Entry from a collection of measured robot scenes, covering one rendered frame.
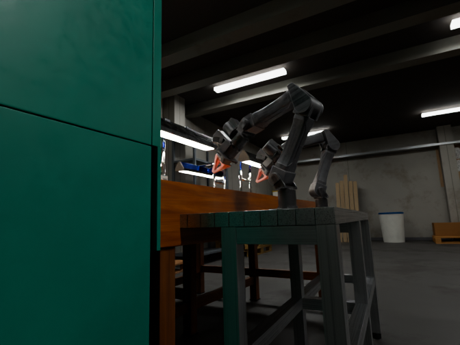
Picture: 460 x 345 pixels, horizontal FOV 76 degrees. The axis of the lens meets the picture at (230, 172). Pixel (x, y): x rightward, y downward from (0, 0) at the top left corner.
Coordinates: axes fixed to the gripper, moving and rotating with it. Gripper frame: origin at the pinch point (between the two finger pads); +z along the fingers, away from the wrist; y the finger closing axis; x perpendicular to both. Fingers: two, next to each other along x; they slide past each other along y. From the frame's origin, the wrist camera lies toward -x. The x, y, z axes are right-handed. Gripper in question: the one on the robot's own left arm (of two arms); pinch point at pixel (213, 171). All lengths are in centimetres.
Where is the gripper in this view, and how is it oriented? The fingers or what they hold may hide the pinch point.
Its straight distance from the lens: 124.0
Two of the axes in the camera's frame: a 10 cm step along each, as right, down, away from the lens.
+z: -6.3, 7.2, 2.9
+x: 5.7, 6.8, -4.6
